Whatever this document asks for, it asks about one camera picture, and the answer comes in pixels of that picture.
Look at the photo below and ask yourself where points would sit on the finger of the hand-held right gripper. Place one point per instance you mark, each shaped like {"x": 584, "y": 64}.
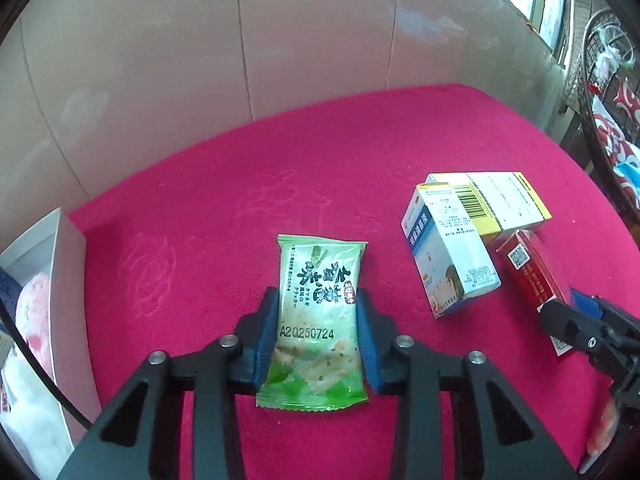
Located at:
{"x": 582, "y": 302}
{"x": 575, "y": 327}

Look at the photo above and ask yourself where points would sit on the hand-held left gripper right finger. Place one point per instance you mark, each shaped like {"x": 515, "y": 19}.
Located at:
{"x": 370, "y": 340}

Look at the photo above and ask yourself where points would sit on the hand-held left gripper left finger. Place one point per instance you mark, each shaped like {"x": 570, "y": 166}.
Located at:
{"x": 265, "y": 330}

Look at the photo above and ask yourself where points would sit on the red cigarette box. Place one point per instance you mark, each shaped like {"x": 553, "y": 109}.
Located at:
{"x": 530, "y": 270}

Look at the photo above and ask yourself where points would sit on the green cracker packet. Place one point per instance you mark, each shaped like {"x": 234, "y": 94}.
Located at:
{"x": 315, "y": 280}

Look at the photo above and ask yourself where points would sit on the white cardboard box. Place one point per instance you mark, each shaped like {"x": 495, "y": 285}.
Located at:
{"x": 70, "y": 280}

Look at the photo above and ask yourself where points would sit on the pink plush toy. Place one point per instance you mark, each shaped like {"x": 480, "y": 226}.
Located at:
{"x": 37, "y": 305}

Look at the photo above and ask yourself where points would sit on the small light blue box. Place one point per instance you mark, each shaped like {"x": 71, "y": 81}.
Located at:
{"x": 450, "y": 250}

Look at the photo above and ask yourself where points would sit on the yellow white medicine box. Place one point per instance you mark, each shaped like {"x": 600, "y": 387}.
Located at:
{"x": 510, "y": 200}

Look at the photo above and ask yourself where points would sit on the red tablecloth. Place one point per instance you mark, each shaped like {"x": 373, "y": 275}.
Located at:
{"x": 300, "y": 175}

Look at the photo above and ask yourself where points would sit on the red patterned cushion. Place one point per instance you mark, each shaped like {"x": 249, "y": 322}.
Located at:
{"x": 620, "y": 130}

